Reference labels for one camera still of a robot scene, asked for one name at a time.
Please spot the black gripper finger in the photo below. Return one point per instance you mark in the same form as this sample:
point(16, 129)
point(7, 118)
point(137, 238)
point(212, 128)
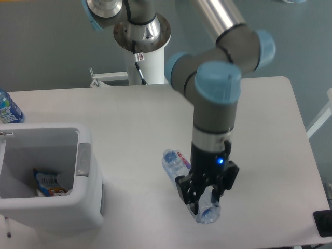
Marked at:
point(190, 191)
point(225, 180)

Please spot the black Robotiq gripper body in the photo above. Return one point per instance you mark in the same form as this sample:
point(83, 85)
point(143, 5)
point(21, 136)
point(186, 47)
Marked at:
point(205, 165)

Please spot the clear plastic water bottle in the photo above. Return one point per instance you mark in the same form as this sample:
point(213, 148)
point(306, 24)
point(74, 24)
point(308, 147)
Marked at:
point(175, 164)

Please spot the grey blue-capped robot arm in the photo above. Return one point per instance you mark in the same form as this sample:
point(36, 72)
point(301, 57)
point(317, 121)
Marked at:
point(210, 81)

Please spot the white plastic trash can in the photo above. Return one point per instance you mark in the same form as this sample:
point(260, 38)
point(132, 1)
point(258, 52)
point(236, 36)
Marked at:
point(50, 179)

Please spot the black device at table edge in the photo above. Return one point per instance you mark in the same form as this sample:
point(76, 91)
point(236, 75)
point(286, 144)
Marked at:
point(323, 222)

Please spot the blue orange snack wrapper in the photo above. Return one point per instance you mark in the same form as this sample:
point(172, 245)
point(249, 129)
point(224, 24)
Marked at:
point(48, 182)

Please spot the blue labelled water bottle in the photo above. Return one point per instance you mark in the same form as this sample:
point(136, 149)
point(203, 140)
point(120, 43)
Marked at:
point(10, 112)

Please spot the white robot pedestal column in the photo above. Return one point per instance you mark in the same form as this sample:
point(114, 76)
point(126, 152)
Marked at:
point(152, 66)

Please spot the white frame at right edge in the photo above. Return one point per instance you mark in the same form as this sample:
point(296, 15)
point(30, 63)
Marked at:
point(323, 115)

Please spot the white pedestal foot frame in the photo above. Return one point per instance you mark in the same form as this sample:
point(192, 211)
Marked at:
point(111, 76)

